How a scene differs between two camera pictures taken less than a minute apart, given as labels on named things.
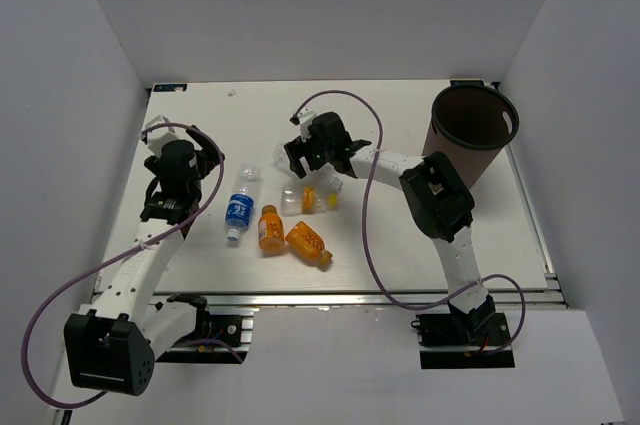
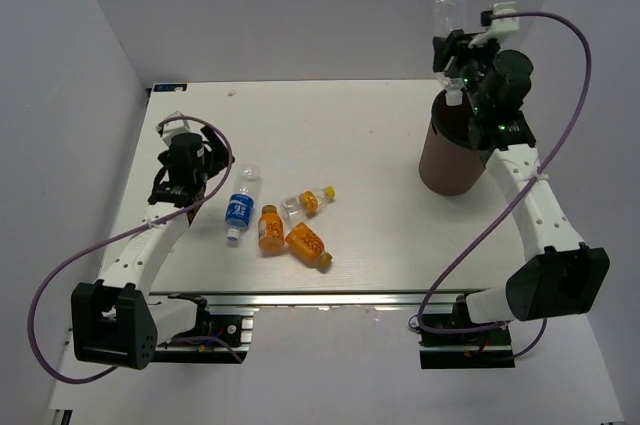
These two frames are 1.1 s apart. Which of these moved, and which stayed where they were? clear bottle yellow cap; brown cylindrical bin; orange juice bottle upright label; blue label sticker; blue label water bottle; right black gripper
Moved: clear bottle yellow cap; right black gripper
Stayed: orange juice bottle upright label; blue label water bottle; blue label sticker; brown cylindrical bin
